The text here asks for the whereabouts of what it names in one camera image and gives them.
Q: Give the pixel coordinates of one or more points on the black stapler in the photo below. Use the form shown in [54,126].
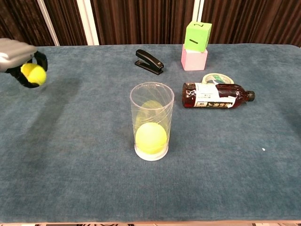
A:
[148,61]

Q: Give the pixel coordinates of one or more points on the yellow tennis ball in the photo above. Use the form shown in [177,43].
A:
[151,138]
[35,75]

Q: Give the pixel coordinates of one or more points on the green numbered foam cube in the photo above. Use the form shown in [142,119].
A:
[197,37]

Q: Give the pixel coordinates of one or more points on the wide white frame post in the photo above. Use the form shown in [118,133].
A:
[88,22]

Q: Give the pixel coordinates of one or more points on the pink foam cube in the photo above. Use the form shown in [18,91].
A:
[194,60]

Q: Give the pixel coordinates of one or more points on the clear plastic cup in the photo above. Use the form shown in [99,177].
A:
[152,103]

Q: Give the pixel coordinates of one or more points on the brown labelled plastic bottle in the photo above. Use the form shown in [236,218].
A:
[211,95]

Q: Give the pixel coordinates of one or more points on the beige tape roll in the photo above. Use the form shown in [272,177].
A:
[217,77]

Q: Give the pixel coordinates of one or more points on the dark brown curtain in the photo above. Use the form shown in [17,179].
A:
[141,21]

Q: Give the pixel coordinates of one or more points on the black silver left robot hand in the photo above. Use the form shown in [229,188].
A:
[14,54]

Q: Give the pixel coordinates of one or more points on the blue table cloth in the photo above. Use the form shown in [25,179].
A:
[70,164]

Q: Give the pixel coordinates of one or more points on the thin grey frame post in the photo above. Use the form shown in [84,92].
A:
[48,22]

